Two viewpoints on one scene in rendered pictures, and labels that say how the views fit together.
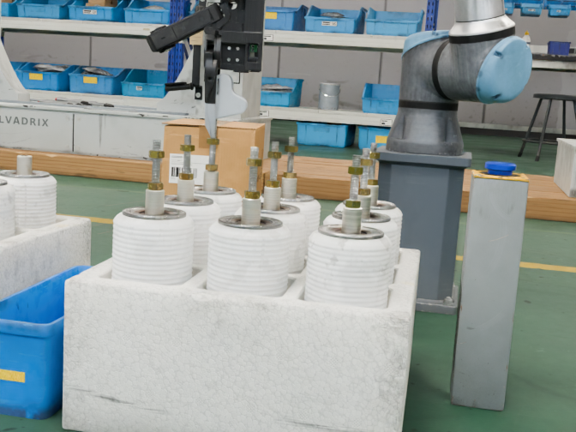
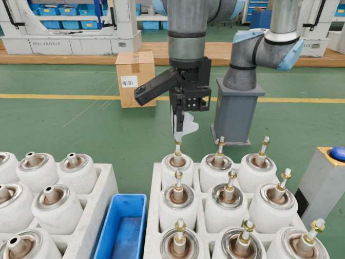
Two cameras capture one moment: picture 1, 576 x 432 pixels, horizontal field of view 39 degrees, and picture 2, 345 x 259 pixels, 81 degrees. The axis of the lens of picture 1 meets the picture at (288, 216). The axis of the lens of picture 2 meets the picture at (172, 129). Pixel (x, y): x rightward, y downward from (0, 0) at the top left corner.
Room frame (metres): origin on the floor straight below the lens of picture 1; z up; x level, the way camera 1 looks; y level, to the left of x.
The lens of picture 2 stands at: (0.75, 0.21, 0.65)
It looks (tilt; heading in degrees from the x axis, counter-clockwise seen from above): 34 degrees down; 350
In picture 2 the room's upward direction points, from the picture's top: straight up
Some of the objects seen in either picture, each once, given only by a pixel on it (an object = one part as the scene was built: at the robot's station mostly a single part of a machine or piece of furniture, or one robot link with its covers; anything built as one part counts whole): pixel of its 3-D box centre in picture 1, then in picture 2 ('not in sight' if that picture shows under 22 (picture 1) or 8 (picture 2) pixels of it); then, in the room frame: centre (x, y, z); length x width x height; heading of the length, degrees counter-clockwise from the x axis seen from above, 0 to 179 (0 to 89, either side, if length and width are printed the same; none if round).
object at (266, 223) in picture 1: (250, 223); (241, 247); (0.92, 0.04, 0.25); 0.08 x 0.08 x 0.01
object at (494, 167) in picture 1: (500, 170); (340, 153); (1.06, -0.28, 0.32); 0.04 x 0.04 x 0.02
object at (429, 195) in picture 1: (417, 225); (233, 112); (1.60, -0.26, 0.15); 0.19 x 0.19 x 0.30; 78
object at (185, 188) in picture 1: (185, 191); (178, 192); (1.06, 0.14, 0.26); 0.02 x 0.02 x 0.03
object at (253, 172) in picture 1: (253, 179); (246, 232); (0.92, 0.04, 0.30); 0.01 x 0.01 x 0.08
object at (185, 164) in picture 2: (210, 190); (177, 162); (1.18, 0.12, 0.25); 0.08 x 0.08 x 0.01
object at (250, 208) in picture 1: (250, 212); (242, 243); (0.92, 0.04, 0.26); 0.02 x 0.02 x 0.03
